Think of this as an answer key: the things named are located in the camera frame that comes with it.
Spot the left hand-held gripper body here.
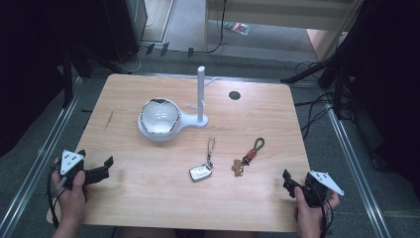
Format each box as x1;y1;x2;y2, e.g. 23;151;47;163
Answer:
53;149;88;191

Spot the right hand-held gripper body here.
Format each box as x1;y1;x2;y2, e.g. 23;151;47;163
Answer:
298;170;346;209

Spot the gingerbread man keychain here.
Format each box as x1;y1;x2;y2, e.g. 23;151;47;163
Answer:
230;137;266;178

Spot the silver rectangular tag keychain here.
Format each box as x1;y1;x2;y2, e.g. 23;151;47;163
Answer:
188;135;217;183

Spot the white key stand with tray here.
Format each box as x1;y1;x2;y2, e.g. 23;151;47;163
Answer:
137;65;220;144

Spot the person's right hand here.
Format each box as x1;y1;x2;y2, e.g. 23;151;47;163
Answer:
292;185;341;232

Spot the person's left hand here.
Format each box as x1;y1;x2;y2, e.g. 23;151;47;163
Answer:
51;158;88;226

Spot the white bowl with silver rim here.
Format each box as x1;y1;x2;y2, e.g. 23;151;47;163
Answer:
140;97;182;135

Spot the black metal stand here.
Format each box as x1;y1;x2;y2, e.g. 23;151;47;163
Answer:
60;48;75;108

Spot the black stand leg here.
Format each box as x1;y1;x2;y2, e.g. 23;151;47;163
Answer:
279;59;339;84

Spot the black cabinet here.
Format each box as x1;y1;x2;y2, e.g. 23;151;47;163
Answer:
101;0;149;64

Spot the colourful packet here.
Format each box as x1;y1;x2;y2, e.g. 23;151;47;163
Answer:
223;21;252;37

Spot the beige wooden shelf unit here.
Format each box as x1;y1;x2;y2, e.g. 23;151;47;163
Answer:
203;0;365;62

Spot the right hand-held gripper black cable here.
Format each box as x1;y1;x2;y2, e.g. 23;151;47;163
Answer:
317;186;335;238

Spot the hand-held gripper black cable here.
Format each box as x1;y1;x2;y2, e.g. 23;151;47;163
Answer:
317;186;335;238
46;167;67;230

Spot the metal floor rail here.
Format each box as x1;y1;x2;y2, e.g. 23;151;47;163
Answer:
325;98;394;238
0;76;83;238

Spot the left hand-held gripper black cable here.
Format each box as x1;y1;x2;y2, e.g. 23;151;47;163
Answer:
46;167;67;230

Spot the bundle of black floor cables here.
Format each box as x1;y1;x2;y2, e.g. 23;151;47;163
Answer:
292;59;336;142

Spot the white floor cable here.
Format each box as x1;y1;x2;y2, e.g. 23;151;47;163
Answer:
116;49;147;74

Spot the black hanging cable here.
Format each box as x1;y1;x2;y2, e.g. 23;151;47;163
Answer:
203;0;230;55

